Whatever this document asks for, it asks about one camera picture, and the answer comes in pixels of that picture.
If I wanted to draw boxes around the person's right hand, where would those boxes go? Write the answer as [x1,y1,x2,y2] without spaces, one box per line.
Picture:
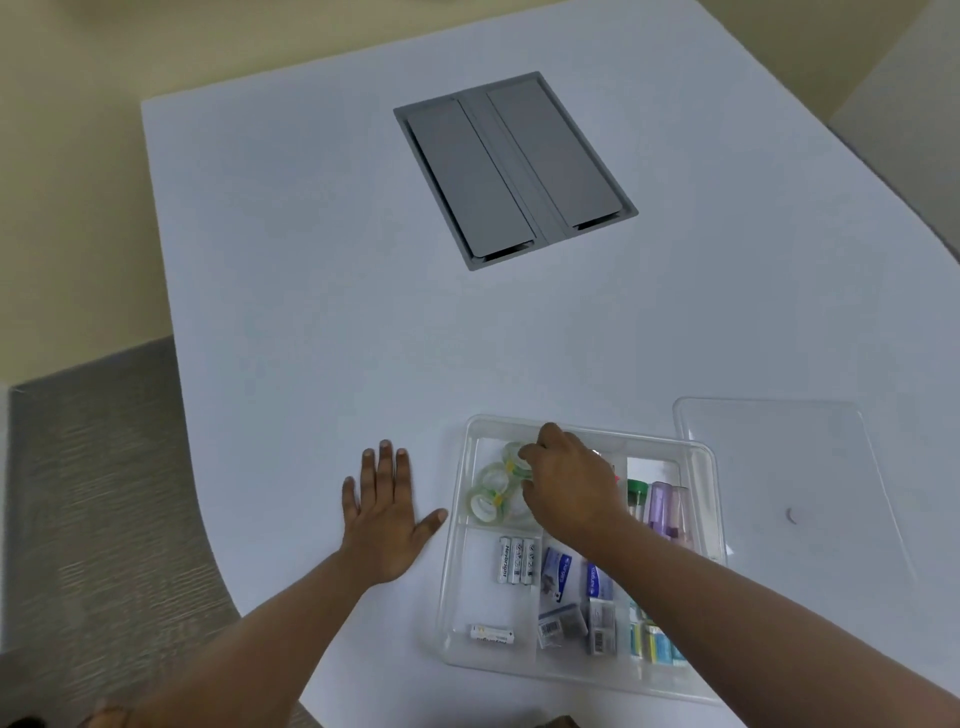
[517,422,635,560]

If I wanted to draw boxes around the person's left hand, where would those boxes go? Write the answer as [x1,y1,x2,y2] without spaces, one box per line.
[341,440,450,588]

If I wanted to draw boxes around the clear plastic organizer tray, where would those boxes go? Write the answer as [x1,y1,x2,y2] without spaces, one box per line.
[437,413,729,706]

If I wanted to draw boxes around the clear plastic lid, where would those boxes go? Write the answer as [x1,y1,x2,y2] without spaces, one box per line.
[672,395,920,601]

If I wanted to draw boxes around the person's left forearm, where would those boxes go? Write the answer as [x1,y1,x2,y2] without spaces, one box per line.
[82,547,388,728]

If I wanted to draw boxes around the person's right forearm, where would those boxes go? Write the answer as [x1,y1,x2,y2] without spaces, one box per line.
[592,517,960,728]

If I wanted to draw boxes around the green and purple tubes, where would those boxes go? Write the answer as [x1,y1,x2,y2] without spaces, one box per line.
[648,481,695,545]

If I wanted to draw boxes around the pile of small blue packets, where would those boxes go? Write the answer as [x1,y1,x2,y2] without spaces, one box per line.
[628,599,688,669]

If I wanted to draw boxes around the grey table cable hatch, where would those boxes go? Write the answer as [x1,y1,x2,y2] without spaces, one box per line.
[392,71,640,273]

